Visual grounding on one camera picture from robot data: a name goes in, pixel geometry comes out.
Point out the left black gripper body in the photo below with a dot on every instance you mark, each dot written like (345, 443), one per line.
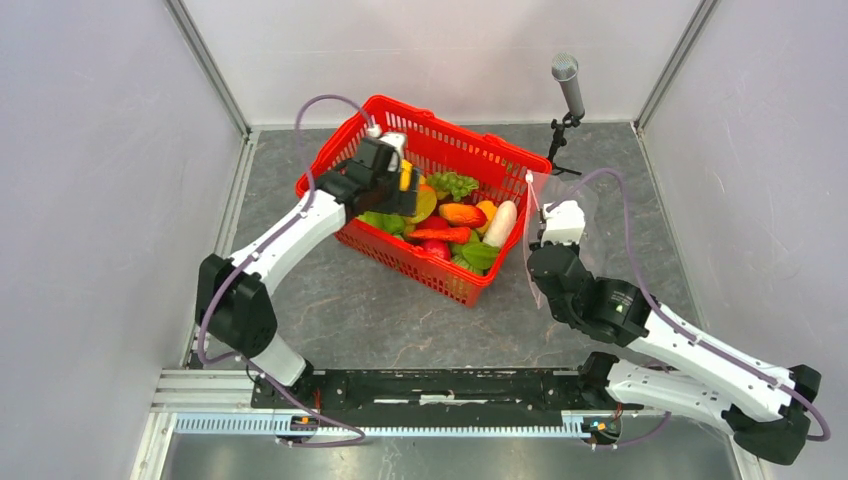
(389, 198)

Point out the yellow toy lemon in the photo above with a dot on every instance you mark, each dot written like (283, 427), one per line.
(409, 177)

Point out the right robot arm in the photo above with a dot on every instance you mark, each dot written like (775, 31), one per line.
(765, 408)

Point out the green toy grapes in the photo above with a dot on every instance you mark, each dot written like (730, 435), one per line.
(450, 185)

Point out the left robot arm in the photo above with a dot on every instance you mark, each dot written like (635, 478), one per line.
(233, 300)

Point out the white toy radish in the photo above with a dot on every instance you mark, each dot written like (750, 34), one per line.
(501, 225)

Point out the green toy pepper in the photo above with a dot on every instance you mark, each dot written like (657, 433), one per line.
(391, 224)

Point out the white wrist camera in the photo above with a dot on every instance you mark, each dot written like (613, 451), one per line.
(562, 224)
(397, 140)

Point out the grey microphone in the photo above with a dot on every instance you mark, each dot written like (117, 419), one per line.
(564, 69)

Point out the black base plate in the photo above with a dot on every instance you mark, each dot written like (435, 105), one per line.
(522, 397)

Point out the yellow green toy starfruit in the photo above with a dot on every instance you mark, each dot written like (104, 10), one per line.
(426, 203)

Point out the orange toy carrot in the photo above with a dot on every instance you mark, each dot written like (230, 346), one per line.
(458, 235)

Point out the black microphone tripod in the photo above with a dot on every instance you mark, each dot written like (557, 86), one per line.
(559, 141)

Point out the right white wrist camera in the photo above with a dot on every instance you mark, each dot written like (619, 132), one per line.
(562, 224)

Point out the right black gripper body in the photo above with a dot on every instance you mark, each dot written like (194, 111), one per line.
(569, 246)

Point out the red toy apple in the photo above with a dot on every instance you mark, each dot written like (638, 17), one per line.
(437, 249)

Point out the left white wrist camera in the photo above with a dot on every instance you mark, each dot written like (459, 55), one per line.
(397, 140)

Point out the aluminium frame rail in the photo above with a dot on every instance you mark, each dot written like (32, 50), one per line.
(220, 402)

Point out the orange red toy mango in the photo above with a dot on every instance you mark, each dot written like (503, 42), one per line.
(463, 215)

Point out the red plastic basket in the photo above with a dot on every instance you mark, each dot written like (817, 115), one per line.
(434, 145)

